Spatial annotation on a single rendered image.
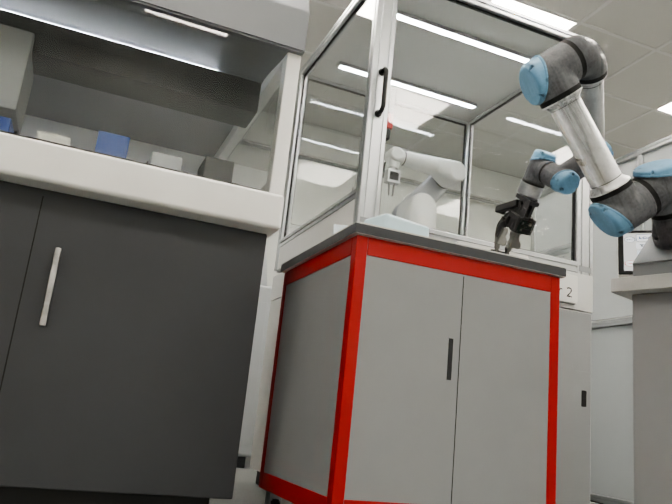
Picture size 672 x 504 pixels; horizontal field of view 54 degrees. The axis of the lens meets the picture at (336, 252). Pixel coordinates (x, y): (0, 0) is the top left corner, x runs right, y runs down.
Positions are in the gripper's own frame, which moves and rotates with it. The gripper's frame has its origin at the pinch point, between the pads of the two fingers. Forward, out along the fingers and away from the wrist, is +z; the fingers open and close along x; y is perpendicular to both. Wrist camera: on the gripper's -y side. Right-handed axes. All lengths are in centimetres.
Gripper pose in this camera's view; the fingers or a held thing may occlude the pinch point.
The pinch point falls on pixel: (501, 248)
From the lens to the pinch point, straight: 231.6
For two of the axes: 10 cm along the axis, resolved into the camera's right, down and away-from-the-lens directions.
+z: -3.0, 9.0, 3.2
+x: 9.2, 1.8, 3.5
